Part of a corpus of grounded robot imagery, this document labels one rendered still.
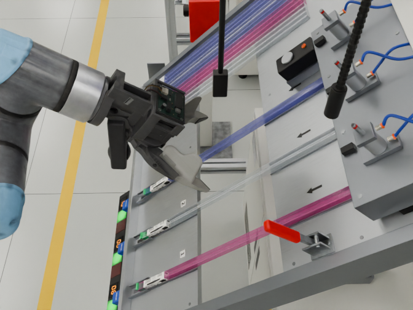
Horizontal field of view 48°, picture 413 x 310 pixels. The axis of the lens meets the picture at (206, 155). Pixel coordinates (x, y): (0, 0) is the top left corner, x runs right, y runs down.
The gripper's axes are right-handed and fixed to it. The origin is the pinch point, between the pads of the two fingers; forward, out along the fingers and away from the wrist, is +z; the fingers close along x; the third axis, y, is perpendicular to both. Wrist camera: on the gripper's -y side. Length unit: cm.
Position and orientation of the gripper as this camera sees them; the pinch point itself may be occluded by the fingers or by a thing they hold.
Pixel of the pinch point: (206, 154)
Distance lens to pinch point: 75.0
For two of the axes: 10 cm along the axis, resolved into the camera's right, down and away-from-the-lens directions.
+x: -0.2, -7.9, 6.1
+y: 5.7, -5.1, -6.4
